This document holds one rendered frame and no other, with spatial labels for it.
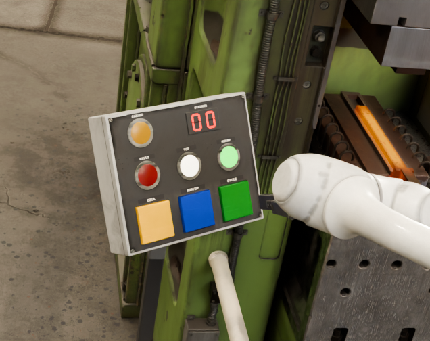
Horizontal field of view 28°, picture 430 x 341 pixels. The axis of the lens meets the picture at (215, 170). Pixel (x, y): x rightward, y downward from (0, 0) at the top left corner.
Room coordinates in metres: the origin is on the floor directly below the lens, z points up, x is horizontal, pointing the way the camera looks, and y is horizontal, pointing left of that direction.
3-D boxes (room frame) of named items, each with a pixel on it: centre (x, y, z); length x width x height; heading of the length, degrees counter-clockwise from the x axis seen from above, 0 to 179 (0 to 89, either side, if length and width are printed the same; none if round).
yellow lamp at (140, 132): (1.46, 0.16, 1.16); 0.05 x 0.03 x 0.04; 104
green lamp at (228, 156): (1.55, -0.02, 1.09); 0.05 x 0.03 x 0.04; 104
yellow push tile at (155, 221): (1.39, 0.10, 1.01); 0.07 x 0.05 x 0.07; 129
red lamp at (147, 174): (1.43, 0.13, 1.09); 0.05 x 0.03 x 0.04; 104
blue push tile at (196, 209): (1.45, 0.02, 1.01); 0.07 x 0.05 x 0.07; 129
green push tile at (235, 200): (1.52, -0.05, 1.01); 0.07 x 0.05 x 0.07; 129
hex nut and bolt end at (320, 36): (1.87, -0.19, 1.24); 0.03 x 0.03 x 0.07; 14
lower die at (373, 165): (1.98, -0.36, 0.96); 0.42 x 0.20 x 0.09; 14
